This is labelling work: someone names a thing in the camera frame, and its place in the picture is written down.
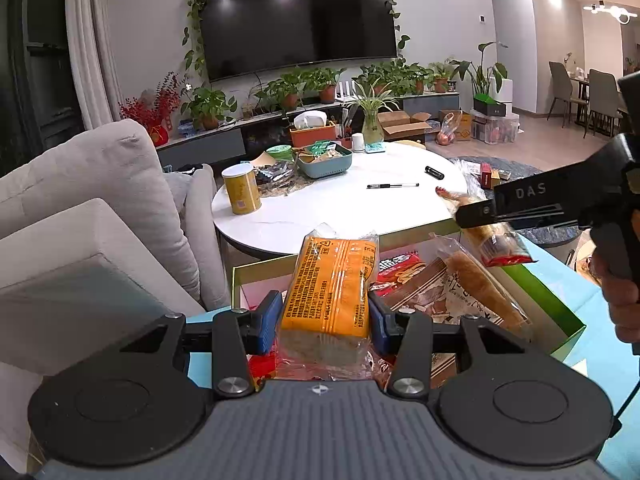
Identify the row of potted green plants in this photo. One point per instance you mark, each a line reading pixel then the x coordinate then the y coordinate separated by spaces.
pixel 290 90

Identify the grey television stand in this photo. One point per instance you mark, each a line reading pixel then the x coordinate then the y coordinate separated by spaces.
pixel 210 145

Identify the pile of dark wrappers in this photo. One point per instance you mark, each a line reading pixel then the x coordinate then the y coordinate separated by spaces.
pixel 275 177

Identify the dark window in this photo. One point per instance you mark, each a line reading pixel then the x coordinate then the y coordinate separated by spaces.
pixel 40 60

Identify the white cup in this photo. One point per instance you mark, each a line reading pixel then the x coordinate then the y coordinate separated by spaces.
pixel 358 143

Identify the tall leafy plant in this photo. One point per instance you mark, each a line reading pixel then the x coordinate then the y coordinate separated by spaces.
pixel 480 70

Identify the clear storage box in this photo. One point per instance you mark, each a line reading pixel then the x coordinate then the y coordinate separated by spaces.
pixel 495 130

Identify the green cardboard box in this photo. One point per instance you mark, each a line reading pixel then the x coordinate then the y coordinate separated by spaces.
pixel 530 285

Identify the white round table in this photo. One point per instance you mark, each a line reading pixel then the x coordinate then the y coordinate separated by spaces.
pixel 325 210

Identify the clear long bread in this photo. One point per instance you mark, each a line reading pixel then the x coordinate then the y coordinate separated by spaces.
pixel 475 280

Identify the orange sliced cake packet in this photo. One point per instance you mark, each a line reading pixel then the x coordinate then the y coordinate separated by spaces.
pixel 325 290

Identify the grey dining chair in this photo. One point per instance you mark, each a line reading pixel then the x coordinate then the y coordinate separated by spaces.
pixel 562 87
pixel 602 95

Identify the white router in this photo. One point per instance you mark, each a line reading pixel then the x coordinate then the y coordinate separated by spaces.
pixel 346 91

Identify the black wall television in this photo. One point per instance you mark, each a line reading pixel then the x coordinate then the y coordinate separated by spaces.
pixel 295 20

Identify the yellow carton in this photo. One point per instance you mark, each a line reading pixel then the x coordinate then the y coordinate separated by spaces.
pixel 465 127

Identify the plastic bag of fruit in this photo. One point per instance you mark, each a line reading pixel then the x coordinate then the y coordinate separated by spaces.
pixel 447 132

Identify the orange tissue box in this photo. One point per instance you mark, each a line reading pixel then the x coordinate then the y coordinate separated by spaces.
pixel 312 135

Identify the small teal box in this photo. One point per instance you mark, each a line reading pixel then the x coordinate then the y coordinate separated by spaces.
pixel 375 148

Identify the ceiling lamp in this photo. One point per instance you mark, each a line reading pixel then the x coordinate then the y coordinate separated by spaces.
pixel 597 8

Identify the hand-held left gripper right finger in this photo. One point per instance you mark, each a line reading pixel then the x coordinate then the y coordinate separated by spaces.
pixel 380 325

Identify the white floor appliance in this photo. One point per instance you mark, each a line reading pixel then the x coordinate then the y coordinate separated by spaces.
pixel 504 92

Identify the clear plastic bag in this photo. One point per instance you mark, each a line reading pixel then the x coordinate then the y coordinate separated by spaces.
pixel 472 177

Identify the small red box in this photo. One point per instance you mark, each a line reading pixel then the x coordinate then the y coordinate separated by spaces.
pixel 487 175

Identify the light grey sofa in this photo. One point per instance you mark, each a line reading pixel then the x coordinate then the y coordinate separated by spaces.
pixel 90 185

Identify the teal plastic basket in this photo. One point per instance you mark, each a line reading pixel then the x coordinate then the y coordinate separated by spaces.
pixel 325 167

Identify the white curtain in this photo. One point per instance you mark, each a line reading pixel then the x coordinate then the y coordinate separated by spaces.
pixel 95 45

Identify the red lion print snack packet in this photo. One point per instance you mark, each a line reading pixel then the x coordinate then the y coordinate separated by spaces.
pixel 400 267

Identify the glass vase with plant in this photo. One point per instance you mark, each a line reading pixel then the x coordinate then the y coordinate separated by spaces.
pixel 372 127

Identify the black pen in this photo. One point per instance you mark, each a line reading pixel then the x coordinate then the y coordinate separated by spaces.
pixel 392 186

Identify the red berry plant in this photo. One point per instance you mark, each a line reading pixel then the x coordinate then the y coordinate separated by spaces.
pixel 150 110

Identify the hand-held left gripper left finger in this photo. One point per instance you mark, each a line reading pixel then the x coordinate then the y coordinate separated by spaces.
pixel 269 320

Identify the open cardboard box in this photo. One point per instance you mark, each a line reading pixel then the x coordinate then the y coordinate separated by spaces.
pixel 405 127

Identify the red end bread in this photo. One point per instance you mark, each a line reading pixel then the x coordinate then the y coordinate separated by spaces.
pixel 495 245

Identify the dining table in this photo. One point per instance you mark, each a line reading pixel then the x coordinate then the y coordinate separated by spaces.
pixel 580 80

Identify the brown striped snack packet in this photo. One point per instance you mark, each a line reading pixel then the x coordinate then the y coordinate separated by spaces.
pixel 415 295

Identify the white cushion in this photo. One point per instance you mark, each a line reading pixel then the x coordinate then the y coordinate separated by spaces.
pixel 200 220

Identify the yellow snack can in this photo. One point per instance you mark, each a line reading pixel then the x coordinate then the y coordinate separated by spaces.
pixel 242 192

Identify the green and black box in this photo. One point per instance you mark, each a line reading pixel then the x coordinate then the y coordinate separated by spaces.
pixel 489 106

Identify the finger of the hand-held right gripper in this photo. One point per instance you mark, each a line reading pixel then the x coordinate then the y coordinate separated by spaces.
pixel 475 214

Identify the light blue table cover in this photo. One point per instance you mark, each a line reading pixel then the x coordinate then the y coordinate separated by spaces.
pixel 575 290

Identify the green bowl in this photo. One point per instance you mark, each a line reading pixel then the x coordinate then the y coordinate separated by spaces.
pixel 278 152

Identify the person's right hand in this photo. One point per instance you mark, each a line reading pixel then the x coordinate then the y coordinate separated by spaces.
pixel 622 315

